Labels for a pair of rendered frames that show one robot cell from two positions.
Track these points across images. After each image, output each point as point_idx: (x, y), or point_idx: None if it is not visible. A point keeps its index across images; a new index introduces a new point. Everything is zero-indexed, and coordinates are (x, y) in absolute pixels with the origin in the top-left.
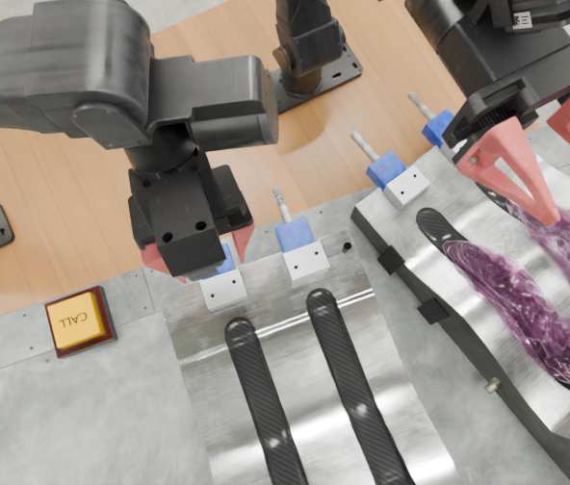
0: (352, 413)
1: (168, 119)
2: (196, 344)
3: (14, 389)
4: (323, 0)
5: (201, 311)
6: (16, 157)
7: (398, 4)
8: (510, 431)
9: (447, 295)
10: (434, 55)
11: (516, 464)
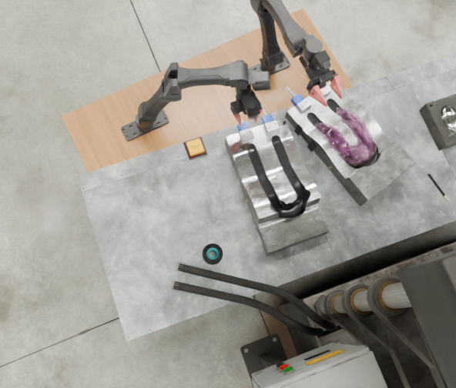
0: (285, 171)
1: (250, 84)
2: (238, 150)
3: (174, 169)
4: (277, 45)
5: (239, 141)
6: None
7: None
8: (336, 185)
9: (315, 138)
10: None
11: (337, 194)
